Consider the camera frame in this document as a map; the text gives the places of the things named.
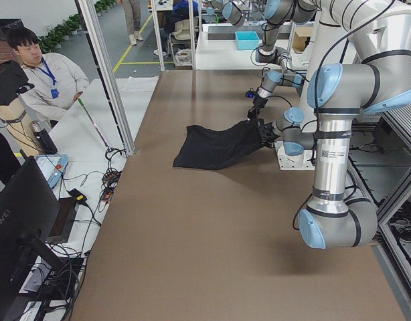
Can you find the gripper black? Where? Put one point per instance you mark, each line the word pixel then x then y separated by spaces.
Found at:
pixel 258 102
pixel 268 131

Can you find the black printed t-shirt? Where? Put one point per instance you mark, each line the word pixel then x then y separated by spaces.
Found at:
pixel 209 149

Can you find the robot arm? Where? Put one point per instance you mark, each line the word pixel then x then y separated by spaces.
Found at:
pixel 279 50
pixel 328 219

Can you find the blue plastic bin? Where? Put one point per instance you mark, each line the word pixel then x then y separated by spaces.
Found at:
pixel 246 40

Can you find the standing person beige trousers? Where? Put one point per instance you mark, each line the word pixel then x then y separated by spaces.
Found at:
pixel 132 10

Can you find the person in white jacket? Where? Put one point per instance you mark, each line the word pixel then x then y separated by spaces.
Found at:
pixel 57 81

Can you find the blue teach pendant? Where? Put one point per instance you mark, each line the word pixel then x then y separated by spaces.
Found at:
pixel 52 167

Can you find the black thermos bottle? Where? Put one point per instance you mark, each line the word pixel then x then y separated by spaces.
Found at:
pixel 43 138

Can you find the black Huawei monitor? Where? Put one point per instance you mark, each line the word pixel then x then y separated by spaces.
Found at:
pixel 28 210

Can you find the aluminium frame post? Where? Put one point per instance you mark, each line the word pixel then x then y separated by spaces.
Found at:
pixel 91 27

